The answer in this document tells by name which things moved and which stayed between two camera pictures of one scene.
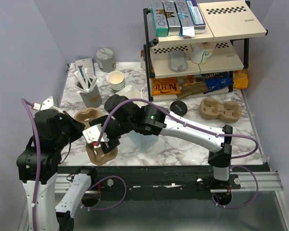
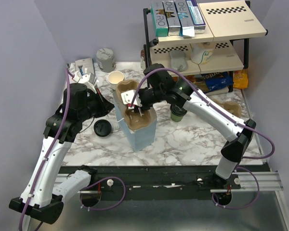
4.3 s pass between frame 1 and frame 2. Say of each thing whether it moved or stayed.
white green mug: stayed
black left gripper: moved
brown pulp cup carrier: moved
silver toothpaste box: stayed
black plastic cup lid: stayed
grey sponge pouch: stayed
